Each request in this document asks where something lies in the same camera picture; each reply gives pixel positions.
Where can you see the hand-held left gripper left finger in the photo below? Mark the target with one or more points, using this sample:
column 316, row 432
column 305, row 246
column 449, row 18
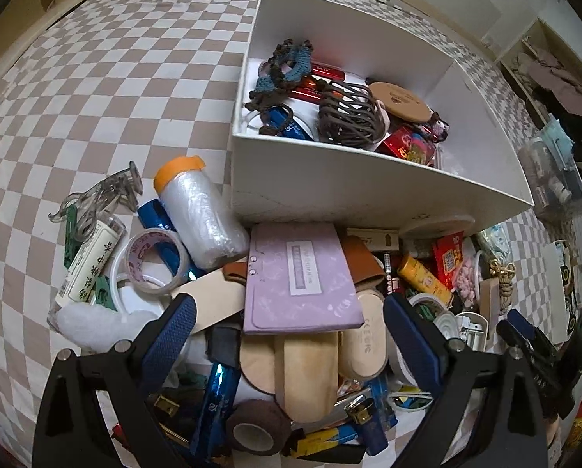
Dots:
column 174, row 336

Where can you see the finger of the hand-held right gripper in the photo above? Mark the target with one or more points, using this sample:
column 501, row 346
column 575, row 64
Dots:
column 517, row 321
column 549, row 375

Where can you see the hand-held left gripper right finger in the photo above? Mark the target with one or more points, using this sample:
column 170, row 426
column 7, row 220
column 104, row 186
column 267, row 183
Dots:
column 412, row 341

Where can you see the brown tape roll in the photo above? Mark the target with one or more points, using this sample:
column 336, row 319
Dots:
column 266, row 419

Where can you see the purple wallet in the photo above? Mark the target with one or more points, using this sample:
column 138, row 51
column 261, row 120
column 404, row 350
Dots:
column 300, row 278

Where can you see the white cardboard box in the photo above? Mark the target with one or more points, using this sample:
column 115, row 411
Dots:
column 320, row 190

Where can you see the brown hair claw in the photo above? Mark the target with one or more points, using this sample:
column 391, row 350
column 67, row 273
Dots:
column 344, row 117

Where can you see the round cork coaster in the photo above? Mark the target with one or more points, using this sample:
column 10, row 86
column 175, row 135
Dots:
column 398, row 100

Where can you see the blue crochet piece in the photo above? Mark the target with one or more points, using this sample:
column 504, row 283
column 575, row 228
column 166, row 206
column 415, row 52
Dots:
column 293, row 63

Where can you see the light wooden board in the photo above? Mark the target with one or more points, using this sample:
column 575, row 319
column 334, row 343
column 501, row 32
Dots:
column 488, row 302

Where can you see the white tape roll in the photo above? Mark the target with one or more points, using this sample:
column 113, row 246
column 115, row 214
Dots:
column 417, row 300

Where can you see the white plastic holder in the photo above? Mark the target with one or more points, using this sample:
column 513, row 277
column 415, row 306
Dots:
column 471, row 331

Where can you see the printed beige oval case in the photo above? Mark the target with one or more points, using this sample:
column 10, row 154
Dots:
column 364, row 341

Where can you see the black small box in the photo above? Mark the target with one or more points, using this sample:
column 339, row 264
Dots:
column 222, row 343

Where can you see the yellow snack packet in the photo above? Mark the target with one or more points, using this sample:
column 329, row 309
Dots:
column 425, row 277

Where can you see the pink candy packet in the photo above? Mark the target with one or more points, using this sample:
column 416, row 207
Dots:
column 468, row 278

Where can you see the iridescent shell pouch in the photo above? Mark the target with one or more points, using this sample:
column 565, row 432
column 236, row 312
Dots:
column 495, row 243

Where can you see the blue lighter yellow top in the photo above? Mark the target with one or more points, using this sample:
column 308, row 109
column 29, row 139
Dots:
column 369, row 419

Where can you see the red snack packet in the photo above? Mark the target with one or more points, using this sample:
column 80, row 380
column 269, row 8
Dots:
column 449, row 258

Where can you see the clear tape roll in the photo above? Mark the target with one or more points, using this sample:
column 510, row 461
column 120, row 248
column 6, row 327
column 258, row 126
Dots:
column 135, row 253

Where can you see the beige small carton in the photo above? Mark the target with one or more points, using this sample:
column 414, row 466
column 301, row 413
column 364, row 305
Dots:
column 376, row 241

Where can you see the white tube green print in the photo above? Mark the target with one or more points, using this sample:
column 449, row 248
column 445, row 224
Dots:
column 88, row 265

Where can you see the plastic film roll orange cap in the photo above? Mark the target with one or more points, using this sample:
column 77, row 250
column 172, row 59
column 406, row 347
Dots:
column 198, row 214

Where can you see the clear storage bin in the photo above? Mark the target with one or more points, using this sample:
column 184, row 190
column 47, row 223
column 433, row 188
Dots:
column 549, row 180

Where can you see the clear hair claw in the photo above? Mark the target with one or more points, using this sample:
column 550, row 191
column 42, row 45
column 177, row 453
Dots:
column 101, row 195

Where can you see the red gold packet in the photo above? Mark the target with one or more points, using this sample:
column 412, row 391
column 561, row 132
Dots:
column 399, row 141
column 421, row 153

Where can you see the pink clothes pile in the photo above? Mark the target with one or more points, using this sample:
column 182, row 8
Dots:
column 554, row 73

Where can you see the orange red lighter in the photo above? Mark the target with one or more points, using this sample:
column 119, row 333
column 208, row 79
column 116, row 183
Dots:
column 310, row 92

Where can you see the wooden wardrobe shelf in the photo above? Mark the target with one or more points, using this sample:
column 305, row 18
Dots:
column 524, row 44

